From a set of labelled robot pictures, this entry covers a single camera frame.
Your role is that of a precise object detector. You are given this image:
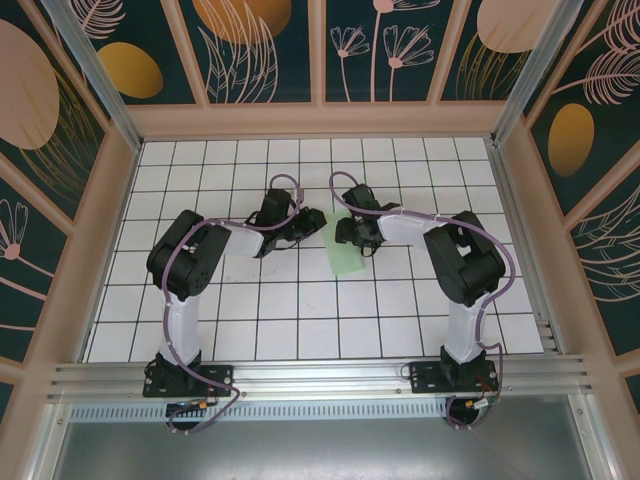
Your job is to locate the grey metal sheet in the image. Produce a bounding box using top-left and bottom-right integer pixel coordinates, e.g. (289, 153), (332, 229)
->
(42, 394), (609, 480)

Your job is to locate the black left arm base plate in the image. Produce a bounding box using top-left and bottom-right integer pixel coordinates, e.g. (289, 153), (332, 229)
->
(143, 363), (236, 399)

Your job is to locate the aluminium frame post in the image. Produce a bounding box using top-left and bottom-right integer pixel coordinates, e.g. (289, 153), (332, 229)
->
(39, 0), (144, 151)
(490, 0), (584, 146)

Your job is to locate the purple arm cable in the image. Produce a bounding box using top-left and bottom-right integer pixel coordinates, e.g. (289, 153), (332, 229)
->
(328, 171), (517, 431)
(160, 173), (307, 435)

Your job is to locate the slotted grey cable duct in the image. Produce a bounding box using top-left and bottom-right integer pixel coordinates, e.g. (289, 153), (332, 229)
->
(69, 403), (451, 422)

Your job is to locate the light green cloth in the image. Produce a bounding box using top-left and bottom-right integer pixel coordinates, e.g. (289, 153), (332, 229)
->
(322, 209), (367, 277)

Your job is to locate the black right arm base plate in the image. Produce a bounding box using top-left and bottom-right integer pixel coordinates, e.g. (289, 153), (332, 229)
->
(408, 360), (500, 394)

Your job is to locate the aluminium side rail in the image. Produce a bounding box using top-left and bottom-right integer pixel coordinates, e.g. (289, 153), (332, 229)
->
(487, 139), (569, 356)

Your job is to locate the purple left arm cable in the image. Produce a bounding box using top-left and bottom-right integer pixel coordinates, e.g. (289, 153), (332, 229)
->
(160, 173), (307, 435)

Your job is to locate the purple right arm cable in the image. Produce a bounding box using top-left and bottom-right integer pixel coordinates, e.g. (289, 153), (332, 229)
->
(328, 171), (517, 431)

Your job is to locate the long aluminium mounting rail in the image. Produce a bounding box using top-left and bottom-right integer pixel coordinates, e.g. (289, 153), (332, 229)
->
(47, 353), (599, 401)

